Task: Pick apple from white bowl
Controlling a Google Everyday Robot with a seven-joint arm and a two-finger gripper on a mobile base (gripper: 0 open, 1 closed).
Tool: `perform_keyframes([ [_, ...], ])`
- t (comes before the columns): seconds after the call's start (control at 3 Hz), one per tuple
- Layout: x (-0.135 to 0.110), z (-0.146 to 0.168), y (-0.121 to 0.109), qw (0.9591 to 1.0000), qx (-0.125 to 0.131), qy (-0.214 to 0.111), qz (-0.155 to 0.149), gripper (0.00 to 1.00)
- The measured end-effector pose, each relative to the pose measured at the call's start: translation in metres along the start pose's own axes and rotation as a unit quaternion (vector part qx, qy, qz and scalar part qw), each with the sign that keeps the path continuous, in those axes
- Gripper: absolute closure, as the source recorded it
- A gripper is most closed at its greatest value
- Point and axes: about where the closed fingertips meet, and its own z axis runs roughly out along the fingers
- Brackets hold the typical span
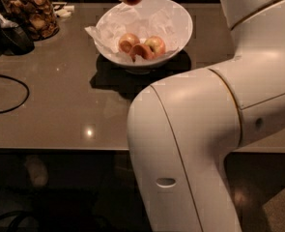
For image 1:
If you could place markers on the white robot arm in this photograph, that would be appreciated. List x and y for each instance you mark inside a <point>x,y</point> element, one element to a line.
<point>181,128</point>

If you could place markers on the white bowl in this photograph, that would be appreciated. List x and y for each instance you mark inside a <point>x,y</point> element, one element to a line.
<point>177,23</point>

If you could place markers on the white crumpled paper liner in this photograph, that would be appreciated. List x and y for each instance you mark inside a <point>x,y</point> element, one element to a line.
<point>109,33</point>

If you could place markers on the small white items on table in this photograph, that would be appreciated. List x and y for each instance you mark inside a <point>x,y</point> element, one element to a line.
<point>63,11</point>

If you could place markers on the glass jar of dried chips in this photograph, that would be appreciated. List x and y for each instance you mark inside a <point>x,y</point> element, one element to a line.
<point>36,16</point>

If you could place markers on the black kitchen appliance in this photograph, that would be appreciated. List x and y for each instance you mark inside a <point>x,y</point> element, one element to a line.
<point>14,39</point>

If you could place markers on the white sock under table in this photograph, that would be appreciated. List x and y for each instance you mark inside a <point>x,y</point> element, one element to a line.
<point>37,171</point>

